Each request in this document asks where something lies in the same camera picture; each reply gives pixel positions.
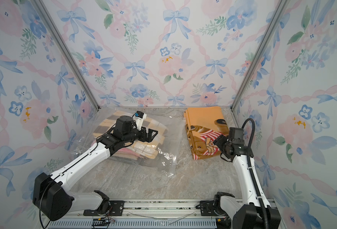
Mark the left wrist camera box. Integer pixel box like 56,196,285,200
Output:
132,111,147,131

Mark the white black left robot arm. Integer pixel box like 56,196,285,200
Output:
33,112,159,221

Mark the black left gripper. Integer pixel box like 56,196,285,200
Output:
125,126,159,145

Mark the orange cartoon print blanket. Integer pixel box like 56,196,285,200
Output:
184,106,229,160

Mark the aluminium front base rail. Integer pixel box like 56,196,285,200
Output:
39,198,286,229

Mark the clear plastic vacuum bag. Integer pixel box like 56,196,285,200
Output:
69,107,185,177

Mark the right rear aluminium corner post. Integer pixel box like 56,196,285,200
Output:
231,0,289,112

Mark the left rear aluminium corner post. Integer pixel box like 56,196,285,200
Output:
31,0,100,111

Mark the aluminium corner post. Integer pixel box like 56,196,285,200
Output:
231,0,289,112
31,0,100,111

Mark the yellow grey checked blanket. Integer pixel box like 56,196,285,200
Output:
93,110,168,161

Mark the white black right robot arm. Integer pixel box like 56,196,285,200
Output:
196,127,281,229

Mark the pink fleece blanket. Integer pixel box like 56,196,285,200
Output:
113,148,142,160

